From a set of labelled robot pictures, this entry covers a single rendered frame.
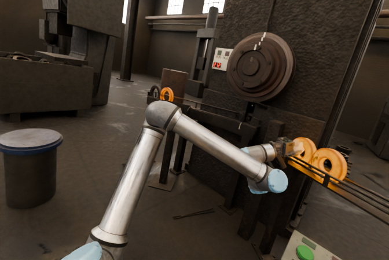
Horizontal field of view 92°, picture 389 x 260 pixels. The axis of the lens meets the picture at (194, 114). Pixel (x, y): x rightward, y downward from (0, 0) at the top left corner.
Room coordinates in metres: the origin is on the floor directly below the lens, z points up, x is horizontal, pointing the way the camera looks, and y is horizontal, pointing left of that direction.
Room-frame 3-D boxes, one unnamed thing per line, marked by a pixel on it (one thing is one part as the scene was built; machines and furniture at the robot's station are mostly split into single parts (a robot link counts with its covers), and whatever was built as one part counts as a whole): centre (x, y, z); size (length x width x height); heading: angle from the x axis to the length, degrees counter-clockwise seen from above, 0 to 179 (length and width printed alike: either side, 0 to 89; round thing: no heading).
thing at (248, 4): (1.72, -0.64, 0.88); 1.08 x 0.73 x 1.76; 51
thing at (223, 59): (1.69, -0.18, 1.15); 0.26 x 0.02 x 0.18; 51
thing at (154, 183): (1.49, 0.18, 0.36); 0.26 x 0.20 x 0.72; 86
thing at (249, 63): (1.31, -0.31, 1.11); 0.28 x 0.06 x 0.28; 51
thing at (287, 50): (1.39, -0.37, 1.11); 0.47 x 0.06 x 0.47; 51
